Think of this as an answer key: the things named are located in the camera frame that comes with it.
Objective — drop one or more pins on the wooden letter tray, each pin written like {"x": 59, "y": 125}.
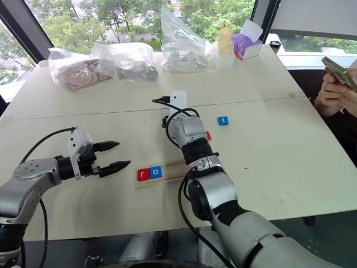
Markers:
{"x": 167, "y": 177}

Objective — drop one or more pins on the dark slanted window pillar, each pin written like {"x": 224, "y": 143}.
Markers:
{"x": 25, "y": 19}

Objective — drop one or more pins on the person's left hand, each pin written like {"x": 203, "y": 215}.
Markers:
{"x": 352, "y": 103}

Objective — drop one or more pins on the translucent white container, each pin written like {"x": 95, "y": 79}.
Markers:
{"x": 224, "y": 61}

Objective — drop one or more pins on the dark upright window pillar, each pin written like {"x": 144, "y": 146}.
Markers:
{"x": 263, "y": 16}

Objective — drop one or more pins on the red letter r block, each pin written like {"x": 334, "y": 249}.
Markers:
{"x": 143, "y": 174}

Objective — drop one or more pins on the person's right hand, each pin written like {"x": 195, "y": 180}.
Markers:
{"x": 329, "y": 97}

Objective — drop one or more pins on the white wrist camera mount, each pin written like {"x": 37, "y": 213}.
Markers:
{"x": 178, "y": 99}
{"x": 78, "y": 142}

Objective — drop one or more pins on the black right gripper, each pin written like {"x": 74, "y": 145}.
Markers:
{"x": 165, "y": 122}

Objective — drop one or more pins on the clear tape piece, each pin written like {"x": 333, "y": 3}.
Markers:
{"x": 297, "y": 95}

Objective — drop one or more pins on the red letter o block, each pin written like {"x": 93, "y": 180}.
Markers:
{"x": 209, "y": 136}

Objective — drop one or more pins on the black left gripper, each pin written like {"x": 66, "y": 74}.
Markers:
{"x": 89, "y": 164}

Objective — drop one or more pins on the blue letter o block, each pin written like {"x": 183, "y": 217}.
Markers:
{"x": 155, "y": 172}

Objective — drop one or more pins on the purple tissue box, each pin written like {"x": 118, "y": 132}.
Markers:
{"x": 248, "y": 47}

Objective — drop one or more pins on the pink cloth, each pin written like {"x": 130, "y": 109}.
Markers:
{"x": 83, "y": 75}

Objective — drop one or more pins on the tall clear plastic bag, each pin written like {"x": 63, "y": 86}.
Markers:
{"x": 178, "y": 33}

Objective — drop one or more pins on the person's dark clothed body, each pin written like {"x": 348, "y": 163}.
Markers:
{"x": 343, "y": 134}

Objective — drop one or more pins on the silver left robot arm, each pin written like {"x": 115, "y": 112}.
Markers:
{"x": 28, "y": 178}

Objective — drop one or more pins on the blue letter t block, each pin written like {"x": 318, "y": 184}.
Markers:
{"x": 223, "y": 121}

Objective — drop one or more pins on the clear bag with pink cloth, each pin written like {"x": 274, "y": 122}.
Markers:
{"x": 60, "y": 69}

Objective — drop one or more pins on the grey dark device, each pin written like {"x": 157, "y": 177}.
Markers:
{"x": 136, "y": 73}

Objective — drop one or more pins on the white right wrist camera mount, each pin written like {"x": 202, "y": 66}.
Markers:
{"x": 178, "y": 99}

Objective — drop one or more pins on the silver rounded robot leg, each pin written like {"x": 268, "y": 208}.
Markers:
{"x": 207, "y": 251}
{"x": 139, "y": 247}

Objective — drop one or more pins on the smartphone in tan case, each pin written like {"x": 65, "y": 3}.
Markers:
{"x": 338, "y": 71}

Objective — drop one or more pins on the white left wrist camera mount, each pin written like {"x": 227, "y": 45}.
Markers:
{"x": 78, "y": 142}

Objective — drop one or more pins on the yellow cup stack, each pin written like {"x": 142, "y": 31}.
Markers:
{"x": 225, "y": 39}

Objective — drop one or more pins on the clear bag with grey device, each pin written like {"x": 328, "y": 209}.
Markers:
{"x": 125, "y": 54}

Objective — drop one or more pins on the small black bracket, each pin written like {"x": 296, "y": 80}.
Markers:
{"x": 93, "y": 262}

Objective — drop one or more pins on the small white adapter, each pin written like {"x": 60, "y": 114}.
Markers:
{"x": 175, "y": 56}

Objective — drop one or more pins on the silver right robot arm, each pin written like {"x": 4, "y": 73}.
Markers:
{"x": 212, "y": 192}

